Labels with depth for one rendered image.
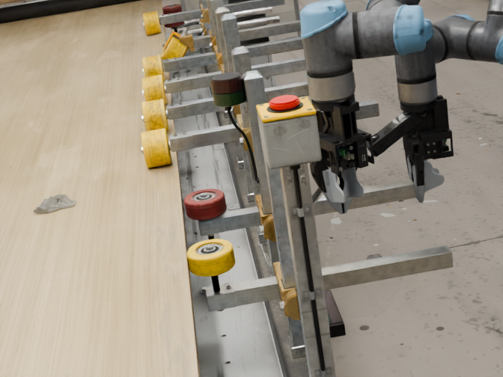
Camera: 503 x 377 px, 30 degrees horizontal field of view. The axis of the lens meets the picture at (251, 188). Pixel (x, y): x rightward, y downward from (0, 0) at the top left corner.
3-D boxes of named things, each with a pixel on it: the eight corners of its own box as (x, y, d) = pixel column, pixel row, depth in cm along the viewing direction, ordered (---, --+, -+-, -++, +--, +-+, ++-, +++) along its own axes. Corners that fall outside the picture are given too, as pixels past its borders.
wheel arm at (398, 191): (412, 196, 190) (411, 176, 189) (417, 202, 187) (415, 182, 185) (200, 233, 188) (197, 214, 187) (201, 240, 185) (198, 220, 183)
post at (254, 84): (293, 296, 191) (260, 68, 174) (296, 304, 187) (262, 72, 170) (276, 299, 191) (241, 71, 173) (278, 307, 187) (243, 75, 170)
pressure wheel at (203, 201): (230, 235, 191) (221, 183, 187) (234, 251, 184) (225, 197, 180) (191, 241, 191) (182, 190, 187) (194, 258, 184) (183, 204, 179)
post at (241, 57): (278, 249, 214) (247, 44, 197) (279, 256, 211) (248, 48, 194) (263, 252, 214) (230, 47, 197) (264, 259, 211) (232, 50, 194)
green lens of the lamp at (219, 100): (244, 94, 176) (242, 83, 175) (248, 102, 171) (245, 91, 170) (212, 99, 176) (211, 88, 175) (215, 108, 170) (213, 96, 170)
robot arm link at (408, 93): (402, 87, 176) (391, 76, 184) (404, 110, 178) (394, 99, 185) (441, 80, 176) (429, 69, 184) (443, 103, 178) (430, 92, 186)
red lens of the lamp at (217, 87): (242, 81, 175) (240, 70, 175) (245, 90, 170) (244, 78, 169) (210, 87, 175) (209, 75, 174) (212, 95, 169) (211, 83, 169)
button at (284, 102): (298, 105, 124) (296, 92, 123) (303, 113, 120) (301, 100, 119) (268, 110, 124) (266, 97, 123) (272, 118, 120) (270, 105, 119)
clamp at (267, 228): (282, 213, 192) (278, 191, 190) (291, 239, 179) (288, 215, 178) (255, 218, 192) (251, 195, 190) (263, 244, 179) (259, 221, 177)
